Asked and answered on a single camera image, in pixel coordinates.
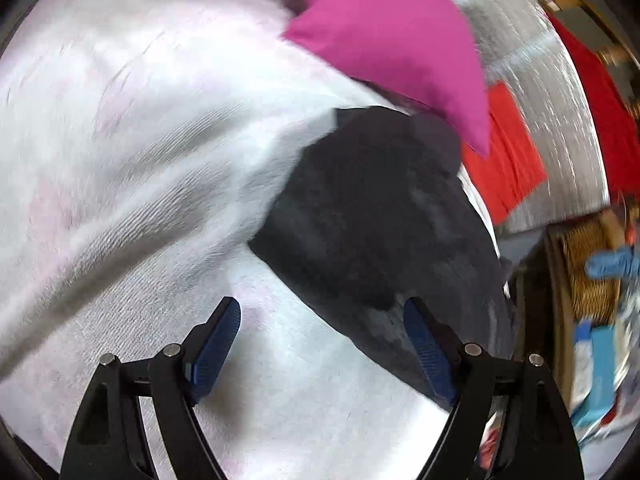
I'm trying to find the black quilted jacket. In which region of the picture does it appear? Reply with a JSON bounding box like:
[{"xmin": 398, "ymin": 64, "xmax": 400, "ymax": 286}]
[{"xmin": 250, "ymin": 106, "xmax": 514, "ymax": 396}]

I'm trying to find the blue white box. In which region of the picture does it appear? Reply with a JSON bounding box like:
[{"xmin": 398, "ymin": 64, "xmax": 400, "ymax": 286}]
[{"xmin": 572, "ymin": 318, "xmax": 616, "ymax": 429}]

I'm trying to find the wicker basket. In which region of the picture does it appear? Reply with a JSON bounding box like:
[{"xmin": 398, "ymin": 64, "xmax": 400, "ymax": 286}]
[{"xmin": 546, "ymin": 208, "xmax": 626, "ymax": 327}]

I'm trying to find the light blue cloth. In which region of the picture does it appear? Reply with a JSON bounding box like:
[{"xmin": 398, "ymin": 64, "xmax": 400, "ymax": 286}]
[{"xmin": 585, "ymin": 246, "xmax": 640, "ymax": 280}]

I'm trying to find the red cushion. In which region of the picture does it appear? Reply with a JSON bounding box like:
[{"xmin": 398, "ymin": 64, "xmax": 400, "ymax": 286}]
[{"xmin": 462, "ymin": 81, "xmax": 548, "ymax": 226}]

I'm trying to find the white pink floral blanket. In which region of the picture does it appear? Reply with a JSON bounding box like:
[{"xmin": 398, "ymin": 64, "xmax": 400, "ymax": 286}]
[{"xmin": 1, "ymin": 0, "xmax": 446, "ymax": 479}]

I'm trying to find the red cloth on headboard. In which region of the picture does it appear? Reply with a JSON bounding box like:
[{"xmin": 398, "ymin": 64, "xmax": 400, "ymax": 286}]
[{"xmin": 548, "ymin": 15, "xmax": 639, "ymax": 200}]

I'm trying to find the silver foil insulation mat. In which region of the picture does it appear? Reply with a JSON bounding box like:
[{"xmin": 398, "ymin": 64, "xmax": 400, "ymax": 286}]
[{"xmin": 454, "ymin": 0, "xmax": 610, "ymax": 234}]

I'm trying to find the magenta pillow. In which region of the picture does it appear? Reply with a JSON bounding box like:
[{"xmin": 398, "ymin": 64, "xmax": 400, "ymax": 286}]
[{"xmin": 284, "ymin": 0, "xmax": 489, "ymax": 156}]

